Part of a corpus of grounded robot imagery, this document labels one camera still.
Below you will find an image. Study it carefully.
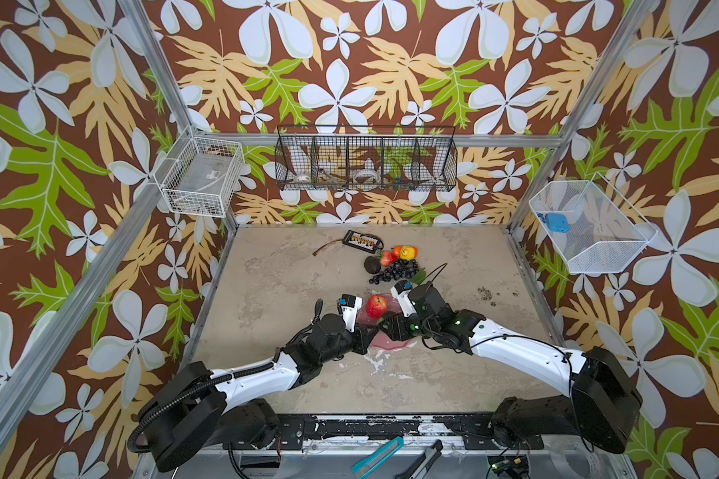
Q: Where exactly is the white wire basket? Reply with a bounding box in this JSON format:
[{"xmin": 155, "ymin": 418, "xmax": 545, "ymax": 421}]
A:
[
  {"xmin": 154, "ymin": 128, "xmax": 247, "ymax": 219},
  {"xmin": 529, "ymin": 174, "xmax": 658, "ymax": 275}
]

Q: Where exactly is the dark grape bunch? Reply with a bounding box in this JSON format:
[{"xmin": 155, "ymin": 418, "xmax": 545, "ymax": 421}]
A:
[{"xmin": 369, "ymin": 259, "xmax": 421, "ymax": 285}]

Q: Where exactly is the teal utility knife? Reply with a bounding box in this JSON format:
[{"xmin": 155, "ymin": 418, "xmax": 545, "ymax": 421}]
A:
[{"xmin": 352, "ymin": 436, "xmax": 405, "ymax": 479}]

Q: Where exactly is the red apple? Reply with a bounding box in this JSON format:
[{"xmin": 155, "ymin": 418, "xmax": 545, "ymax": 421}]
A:
[{"xmin": 365, "ymin": 295, "xmax": 389, "ymax": 319}]

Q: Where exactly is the black wire basket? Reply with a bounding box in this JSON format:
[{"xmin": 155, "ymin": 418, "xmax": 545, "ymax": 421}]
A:
[{"xmin": 273, "ymin": 125, "xmax": 459, "ymax": 192}]

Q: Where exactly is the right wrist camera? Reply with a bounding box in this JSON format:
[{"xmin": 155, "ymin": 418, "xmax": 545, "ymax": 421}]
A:
[{"xmin": 391, "ymin": 279, "xmax": 415, "ymax": 317}]

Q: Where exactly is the brown stick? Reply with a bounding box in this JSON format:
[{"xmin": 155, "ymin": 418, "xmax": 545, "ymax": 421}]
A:
[{"xmin": 312, "ymin": 239, "xmax": 343, "ymax": 257}]

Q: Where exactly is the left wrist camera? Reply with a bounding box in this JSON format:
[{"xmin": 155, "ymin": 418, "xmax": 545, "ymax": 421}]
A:
[{"xmin": 337, "ymin": 295, "xmax": 363, "ymax": 333}]

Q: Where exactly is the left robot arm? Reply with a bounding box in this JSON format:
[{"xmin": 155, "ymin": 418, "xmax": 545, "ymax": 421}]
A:
[{"xmin": 127, "ymin": 313, "xmax": 379, "ymax": 472}]

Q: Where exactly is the dark avocado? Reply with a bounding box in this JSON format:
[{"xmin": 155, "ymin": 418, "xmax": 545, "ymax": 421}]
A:
[{"xmin": 363, "ymin": 257, "xmax": 381, "ymax": 275}]

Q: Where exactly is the black grey tool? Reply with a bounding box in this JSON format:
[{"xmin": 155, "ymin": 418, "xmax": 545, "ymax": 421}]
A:
[{"xmin": 395, "ymin": 439, "xmax": 443, "ymax": 479}]

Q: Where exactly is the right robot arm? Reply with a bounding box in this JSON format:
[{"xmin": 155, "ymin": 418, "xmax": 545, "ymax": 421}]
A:
[{"xmin": 379, "ymin": 281, "xmax": 643, "ymax": 454}]

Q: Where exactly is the white wire basket left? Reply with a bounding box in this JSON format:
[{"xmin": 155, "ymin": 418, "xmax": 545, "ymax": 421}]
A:
[{"xmin": 154, "ymin": 128, "xmax": 247, "ymax": 219}]

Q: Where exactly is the black tray with items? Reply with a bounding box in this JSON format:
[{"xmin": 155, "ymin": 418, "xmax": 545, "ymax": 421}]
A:
[{"xmin": 342, "ymin": 231, "xmax": 385, "ymax": 255}]

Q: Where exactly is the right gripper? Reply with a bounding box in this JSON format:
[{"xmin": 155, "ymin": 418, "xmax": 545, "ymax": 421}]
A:
[{"xmin": 375, "ymin": 310, "xmax": 439, "ymax": 340}]

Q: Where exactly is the blue object in basket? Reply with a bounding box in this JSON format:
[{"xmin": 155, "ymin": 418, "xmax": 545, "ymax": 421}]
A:
[{"xmin": 541, "ymin": 213, "xmax": 571, "ymax": 235}]

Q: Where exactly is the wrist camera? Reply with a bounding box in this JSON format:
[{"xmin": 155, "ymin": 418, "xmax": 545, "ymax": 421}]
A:
[
  {"xmin": 337, "ymin": 295, "xmax": 363, "ymax": 333},
  {"xmin": 391, "ymin": 279, "xmax": 415, "ymax": 317}
]

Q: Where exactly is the pink dotted plate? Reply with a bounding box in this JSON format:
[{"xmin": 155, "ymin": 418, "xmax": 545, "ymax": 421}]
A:
[{"xmin": 357, "ymin": 295, "xmax": 409, "ymax": 350}]

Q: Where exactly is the yellow lemon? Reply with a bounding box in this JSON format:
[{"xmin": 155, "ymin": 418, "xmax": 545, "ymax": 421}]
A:
[{"xmin": 399, "ymin": 245, "xmax": 417, "ymax": 261}]

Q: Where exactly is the green leaf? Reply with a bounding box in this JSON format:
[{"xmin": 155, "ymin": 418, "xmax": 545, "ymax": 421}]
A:
[{"xmin": 411, "ymin": 269, "xmax": 427, "ymax": 285}]

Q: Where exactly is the red strawberry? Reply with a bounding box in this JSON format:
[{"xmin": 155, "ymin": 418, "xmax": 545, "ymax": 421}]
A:
[{"xmin": 381, "ymin": 251, "xmax": 397, "ymax": 267}]

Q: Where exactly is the white wire basket right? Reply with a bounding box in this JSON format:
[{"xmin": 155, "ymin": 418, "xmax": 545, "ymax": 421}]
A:
[{"xmin": 529, "ymin": 174, "xmax": 658, "ymax": 275}]

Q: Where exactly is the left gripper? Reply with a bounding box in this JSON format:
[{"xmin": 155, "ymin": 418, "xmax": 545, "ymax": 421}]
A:
[{"xmin": 318, "ymin": 320, "xmax": 377, "ymax": 366}]

